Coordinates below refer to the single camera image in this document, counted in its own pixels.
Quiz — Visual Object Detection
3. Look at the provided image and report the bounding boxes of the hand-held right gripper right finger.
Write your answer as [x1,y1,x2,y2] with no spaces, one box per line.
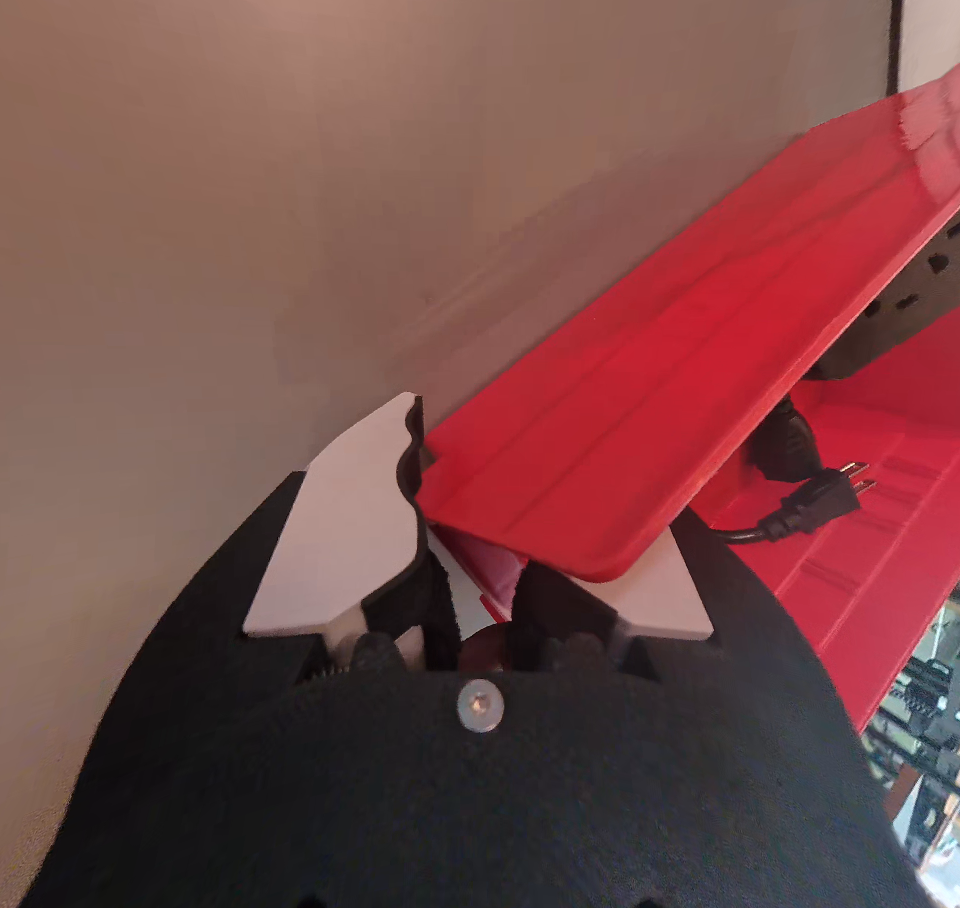
[516,526,716,647]

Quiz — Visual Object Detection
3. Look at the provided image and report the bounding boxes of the black power strip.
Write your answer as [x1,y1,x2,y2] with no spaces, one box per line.
[804,214,960,383]

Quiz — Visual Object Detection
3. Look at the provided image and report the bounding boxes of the red plastic bin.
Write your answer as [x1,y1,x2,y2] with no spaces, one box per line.
[414,61,960,737]

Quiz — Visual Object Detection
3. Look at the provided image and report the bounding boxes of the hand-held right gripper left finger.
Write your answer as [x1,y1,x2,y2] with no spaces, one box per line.
[240,391,430,639]

